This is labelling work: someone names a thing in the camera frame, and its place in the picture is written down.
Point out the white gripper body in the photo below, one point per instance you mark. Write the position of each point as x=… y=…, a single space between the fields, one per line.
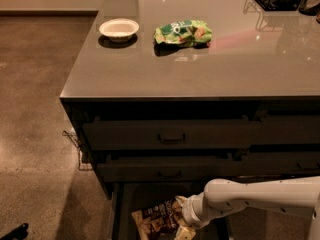
x=189 y=211

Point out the brown chip bag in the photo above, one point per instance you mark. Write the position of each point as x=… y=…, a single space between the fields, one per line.
x=162 y=219

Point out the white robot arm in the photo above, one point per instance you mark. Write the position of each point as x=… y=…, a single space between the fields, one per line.
x=221 y=197

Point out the open bottom drawer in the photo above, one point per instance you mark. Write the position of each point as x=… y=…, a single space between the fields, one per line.
x=129 y=197

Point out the top left drawer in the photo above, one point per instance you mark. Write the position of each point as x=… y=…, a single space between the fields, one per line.
x=168 y=134

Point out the middle left drawer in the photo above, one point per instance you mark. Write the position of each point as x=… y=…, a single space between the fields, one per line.
x=184 y=168

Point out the middle right drawer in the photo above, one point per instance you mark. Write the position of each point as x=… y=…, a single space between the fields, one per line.
x=281 y=163

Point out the dark counter cabinet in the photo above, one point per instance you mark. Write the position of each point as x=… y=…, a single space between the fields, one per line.
x=257 y=64

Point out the top right drawer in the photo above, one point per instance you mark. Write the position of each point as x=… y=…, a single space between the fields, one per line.
x=277 y=130

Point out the green chip bag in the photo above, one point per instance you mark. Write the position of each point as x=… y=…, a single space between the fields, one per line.
x=188 y=33

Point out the dark round object on counter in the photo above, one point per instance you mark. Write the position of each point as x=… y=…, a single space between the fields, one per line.
x=309 y=7

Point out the black object floor corner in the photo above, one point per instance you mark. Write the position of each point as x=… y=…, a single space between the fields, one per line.
x=19 y=233

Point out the white bowl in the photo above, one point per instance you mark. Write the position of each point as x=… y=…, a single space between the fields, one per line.
x=119 y=30

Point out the wire rack on floor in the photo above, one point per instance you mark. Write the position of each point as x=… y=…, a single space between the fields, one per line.
x=83 y=160

